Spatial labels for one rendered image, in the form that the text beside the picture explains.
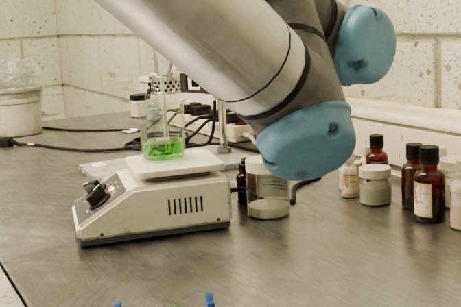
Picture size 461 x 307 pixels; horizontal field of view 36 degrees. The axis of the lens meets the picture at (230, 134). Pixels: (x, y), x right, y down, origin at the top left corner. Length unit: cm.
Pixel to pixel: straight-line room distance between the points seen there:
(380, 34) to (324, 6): 6
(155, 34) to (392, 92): 84
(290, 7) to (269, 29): 12
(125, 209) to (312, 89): 43
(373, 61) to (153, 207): 36
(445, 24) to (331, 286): 54
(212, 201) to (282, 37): 46
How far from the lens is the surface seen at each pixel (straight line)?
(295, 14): 58
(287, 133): 51
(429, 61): 117
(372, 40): 67
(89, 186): 97
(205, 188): 90
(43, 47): 332
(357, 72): 66
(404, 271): 77
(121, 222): 90
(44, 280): 82
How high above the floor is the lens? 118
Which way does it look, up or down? 10 degrees down
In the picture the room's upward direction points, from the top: 3 degrees counter-clockwise
